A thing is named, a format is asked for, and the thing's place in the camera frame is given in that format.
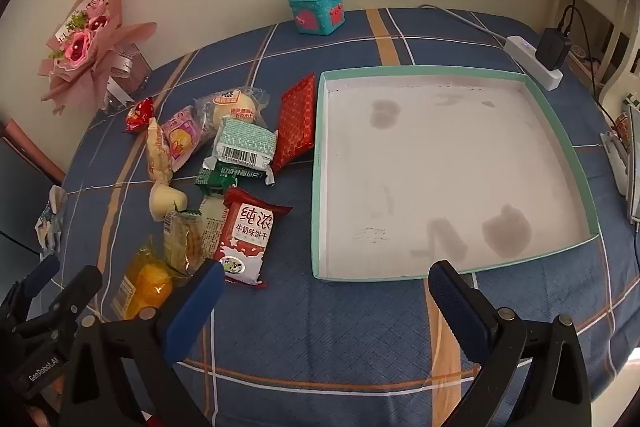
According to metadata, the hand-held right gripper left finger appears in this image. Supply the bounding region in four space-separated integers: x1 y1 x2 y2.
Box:
59 258 226 427

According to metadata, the white power strip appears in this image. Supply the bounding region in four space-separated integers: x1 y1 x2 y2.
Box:
505 35 563 92

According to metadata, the teal toy box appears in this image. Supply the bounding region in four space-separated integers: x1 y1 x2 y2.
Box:
287 0 347 36

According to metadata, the pink purple snack packet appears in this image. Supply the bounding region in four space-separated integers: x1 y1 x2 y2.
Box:
160 105 216 172

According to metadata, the small red snack packet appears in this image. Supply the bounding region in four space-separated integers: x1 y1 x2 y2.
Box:
125 98 156 135

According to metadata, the black charger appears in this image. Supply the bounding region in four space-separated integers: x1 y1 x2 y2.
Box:
537 28 572 72

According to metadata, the white tray with green rim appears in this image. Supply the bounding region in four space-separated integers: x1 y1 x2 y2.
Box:
310 65 599 282

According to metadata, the red patterned snack packet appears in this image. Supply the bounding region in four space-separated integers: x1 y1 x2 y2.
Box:
271 73 317 174

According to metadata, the white wooden chair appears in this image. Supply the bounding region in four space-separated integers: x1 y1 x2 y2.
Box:
554 0 640 108

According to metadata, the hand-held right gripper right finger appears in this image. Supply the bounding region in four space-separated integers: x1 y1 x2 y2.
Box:
428 260 592 427

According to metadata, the pink flower bouquet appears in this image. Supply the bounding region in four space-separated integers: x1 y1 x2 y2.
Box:
39 0 158 115

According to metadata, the green white barcode packet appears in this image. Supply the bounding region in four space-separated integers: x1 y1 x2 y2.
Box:
212 117 278 175

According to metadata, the jelly cup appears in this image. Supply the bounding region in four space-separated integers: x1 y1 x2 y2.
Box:
150 184 188 223

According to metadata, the beige bread packet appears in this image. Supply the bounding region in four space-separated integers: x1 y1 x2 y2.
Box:
146 118 173 185

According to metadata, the blue plaid tablecloth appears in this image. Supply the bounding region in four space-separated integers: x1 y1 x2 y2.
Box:
30 8 640 427

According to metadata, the clear steamed cake packet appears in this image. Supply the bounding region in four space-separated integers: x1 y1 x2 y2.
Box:
194 87 269 142

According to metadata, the blue white plastic packet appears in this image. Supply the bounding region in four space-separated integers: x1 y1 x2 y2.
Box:
35 186 68 258

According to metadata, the orange jelly packet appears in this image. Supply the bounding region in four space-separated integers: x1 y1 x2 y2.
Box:
109 237 191 322

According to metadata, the dark green snack packet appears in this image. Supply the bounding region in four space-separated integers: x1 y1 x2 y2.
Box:
194 159 277 196

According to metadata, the white cable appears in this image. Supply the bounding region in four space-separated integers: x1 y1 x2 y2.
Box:
417 4 508 45

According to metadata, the red milk biscuit packet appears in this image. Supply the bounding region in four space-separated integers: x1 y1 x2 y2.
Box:
212 187 293 290

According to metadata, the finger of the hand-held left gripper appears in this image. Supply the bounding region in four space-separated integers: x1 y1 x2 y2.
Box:
0 253 61 324
20 265 103 343

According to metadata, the clear cracker packet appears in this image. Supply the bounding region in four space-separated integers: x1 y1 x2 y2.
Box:
162 196 231 275

